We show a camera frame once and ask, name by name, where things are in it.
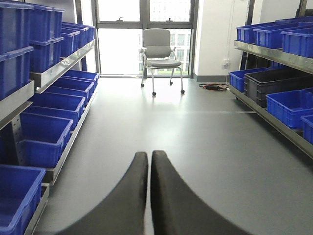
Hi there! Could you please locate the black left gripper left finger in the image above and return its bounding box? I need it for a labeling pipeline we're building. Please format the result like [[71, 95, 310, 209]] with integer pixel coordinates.
[[58, 152, 149, 235]]

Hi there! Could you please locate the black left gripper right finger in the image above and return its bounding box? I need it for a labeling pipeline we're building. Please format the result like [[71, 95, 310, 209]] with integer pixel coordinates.
[[150, 150, 248, 235]]

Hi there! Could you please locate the left steel shelf rack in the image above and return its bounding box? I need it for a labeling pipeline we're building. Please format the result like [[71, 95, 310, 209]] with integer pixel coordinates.
[[0, 41, 97, 235]]

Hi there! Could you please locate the steel shelf rack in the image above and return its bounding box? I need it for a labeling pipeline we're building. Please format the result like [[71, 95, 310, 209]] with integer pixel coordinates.
[[228, 39, 313, 160], [0, 41, 97, 235]]

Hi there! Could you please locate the blue bin right lower shelf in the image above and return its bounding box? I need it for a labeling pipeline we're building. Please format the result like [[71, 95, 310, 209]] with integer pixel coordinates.
[[266, 90, 313, 129]]

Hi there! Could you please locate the right steel shelf rack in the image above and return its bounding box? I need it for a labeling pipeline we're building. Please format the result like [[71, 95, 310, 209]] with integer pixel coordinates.
[[228, 39, 313, 160]]

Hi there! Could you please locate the blue bin near left bottom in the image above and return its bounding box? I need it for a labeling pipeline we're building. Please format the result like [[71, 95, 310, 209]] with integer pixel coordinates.
[[0, 164, 45, 235]]

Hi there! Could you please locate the black plastic bin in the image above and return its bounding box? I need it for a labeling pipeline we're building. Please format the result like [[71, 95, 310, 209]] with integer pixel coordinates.
[[244, 69, 313, 108]]

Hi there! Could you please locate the grey office chair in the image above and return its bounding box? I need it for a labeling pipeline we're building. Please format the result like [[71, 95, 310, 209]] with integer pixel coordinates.
[[141, 28, 185, 94]]

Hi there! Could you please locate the red black cable on floor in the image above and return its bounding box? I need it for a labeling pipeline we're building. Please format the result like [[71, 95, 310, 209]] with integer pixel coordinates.
[[198, 83, 230, 92]]

